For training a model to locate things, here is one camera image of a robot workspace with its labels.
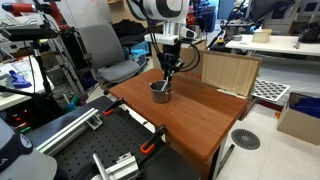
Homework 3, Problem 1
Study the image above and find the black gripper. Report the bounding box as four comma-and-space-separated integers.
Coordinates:
161, 44, 185, 82

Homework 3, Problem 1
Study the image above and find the white marker with black cap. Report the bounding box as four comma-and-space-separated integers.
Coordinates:
160, 79, 169, 92

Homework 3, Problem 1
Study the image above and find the silver metal pot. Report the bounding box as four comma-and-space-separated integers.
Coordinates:
149, 79, 174, 104

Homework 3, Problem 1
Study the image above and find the blue plastic bin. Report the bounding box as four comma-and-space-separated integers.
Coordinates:
123, 41, 149, 68

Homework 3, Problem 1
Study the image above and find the grey office chair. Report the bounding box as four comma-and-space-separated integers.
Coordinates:
78, 23, 143, 93

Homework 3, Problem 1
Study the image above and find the black orange bar clamp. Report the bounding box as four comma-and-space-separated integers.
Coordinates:
139, 124, 168, 155
102, 97, 126, 117

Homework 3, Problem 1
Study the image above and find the black perforated breadboard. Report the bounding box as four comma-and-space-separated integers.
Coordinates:
24, 95, 201, 180

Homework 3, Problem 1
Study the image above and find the light wooden box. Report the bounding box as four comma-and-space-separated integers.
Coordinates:
252, 28, 273, 44

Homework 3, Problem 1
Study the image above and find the white perforated panel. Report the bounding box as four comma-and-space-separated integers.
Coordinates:
252, 78, 291, 103

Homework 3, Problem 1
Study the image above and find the round floor drain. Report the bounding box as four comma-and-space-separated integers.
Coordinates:
230, 128, 262, 151

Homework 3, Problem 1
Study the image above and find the black metal table leg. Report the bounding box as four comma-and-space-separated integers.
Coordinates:
208, 143, 236, 180

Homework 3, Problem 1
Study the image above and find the white table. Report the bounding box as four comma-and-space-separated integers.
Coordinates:
225, 34, 320, 58

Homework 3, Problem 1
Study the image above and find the large cardboard box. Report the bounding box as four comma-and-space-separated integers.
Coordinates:
276, 92, 320, 147

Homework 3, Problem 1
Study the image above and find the black equipment on table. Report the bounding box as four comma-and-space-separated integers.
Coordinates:
294, 22, 320, 44

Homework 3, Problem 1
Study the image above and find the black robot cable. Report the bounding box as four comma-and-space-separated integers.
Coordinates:
176, 38, 203, 73

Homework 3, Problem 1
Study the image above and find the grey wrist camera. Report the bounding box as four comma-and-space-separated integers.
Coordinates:
179, 26, 198, 39

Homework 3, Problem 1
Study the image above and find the aluminium extrusion rail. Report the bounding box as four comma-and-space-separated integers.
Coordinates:
34, 106, 104, 158
91, 151, 141, 180

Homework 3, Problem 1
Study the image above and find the black camera stand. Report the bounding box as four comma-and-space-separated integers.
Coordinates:
0, 39, 56, 101

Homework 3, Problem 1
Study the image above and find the black stereo camera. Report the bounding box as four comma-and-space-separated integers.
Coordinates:
0, 24, 60, 43

